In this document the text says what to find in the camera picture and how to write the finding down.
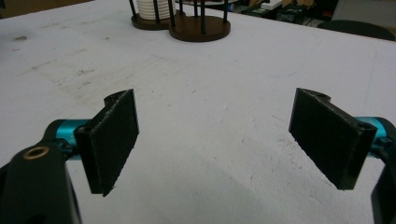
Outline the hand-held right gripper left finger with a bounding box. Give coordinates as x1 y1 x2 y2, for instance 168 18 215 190
74 89 140 198

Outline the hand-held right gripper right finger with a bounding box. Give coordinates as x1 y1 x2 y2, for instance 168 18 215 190
288 87 378 190

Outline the stack of white paper cups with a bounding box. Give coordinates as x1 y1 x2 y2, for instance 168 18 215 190
136 0 177 21

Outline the brown cup rack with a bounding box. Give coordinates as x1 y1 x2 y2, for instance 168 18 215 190
128 0 232 43

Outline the black round chair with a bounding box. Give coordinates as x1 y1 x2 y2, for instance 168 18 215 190
317 19 396 42

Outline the dark equipment clutter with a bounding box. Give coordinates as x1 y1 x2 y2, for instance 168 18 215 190
242 0 339 25

